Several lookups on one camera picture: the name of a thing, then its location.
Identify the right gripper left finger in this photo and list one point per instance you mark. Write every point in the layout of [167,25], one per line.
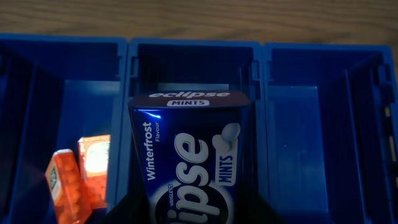
[130,208]

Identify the blue tray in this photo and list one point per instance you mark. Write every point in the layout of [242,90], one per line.
[295,124]

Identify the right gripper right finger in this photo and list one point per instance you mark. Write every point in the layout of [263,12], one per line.
[258,208]

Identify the orange candy box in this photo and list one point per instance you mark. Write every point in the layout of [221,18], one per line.
[66,189]
[96,168]

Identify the blue candy pack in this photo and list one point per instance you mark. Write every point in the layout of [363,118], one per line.
[192,155]

